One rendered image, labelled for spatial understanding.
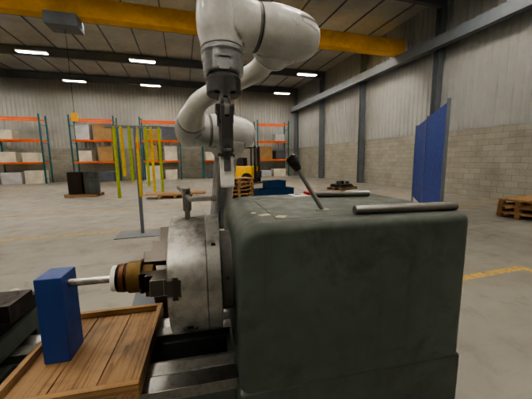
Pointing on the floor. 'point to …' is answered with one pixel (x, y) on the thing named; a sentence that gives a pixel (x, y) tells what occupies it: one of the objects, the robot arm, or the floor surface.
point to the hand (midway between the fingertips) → (226, 172)
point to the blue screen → (431, 156)
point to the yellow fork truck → (249, 166)
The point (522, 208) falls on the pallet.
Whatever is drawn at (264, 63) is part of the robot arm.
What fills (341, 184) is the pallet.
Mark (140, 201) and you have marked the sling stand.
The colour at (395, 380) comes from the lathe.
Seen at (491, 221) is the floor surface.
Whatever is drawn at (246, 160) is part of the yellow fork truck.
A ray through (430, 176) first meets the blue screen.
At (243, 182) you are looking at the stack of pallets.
